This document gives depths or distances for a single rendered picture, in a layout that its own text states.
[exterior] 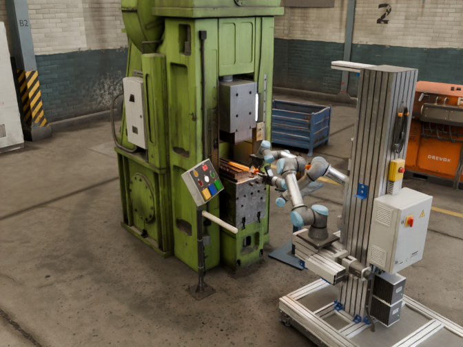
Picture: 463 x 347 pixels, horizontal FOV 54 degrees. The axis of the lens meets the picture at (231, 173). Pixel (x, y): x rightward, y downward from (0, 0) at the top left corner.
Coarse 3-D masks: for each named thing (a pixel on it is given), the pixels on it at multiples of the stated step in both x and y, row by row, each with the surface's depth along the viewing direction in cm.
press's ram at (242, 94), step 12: (228, 84) 382; (240, 84) 382; (252, 84) 388; (228, 96) 378; (240, 96) 384; (252, 96) 392; (228, 108) 382; (240, 108) 387; (252, 108) 396; (228, 120) 385; (240, 120) 391; (252, 120) 400; (228, 132) 389
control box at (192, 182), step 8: (208, 160) 374; (192, 168) 359; (200, 168) 362; (208, 168) 371; (184, 176) 351; (192, 176) 350; (200, 176) 358; (208, 176) 367; (216, 176) 376; (192, 184) 350; (208, 184) 363; (192, 192) 352; (200, 192) 351; (216, 192) 368; (200, 200) 352; (208, 200) 356
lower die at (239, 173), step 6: (222, 162) 429; (234, 162) 429; (222, 168) 418; (228, 168) 417; (234, 168) 415; (240, 168) 412; (228, 174) 411; (234, 174) 404; (240, 174) 409; (246, 174) 414
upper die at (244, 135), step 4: (220, 132) 406; (224, 132) 402; (236, 132) 392; (240, 132) 395; (244, 132) 398; (248, 132) 401; (220, 136) 407; (224, 136) 403; (228, 136) 399; (232, 136) 394; (236, 136) 393; (240, 136) 396; (244, 136) 399; (248, 136) 402; (232, 140) 395; (236, 140) 395; (240, 140) 398
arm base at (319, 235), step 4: (312, 228) 327; (316, 228) 324; (320, 228) 324; (324, 228) 324; (308, 232) 332; (312, 232) 327; (316, 232) 325; (320, 232) 324; (324, 232) 325; (328, 232) 332; (308, 236) 331; (312, 236) 326; (316, 236) 325; (320, 236) 325; (324, 236) 325; (328, 236) 329; (320, 240) 325
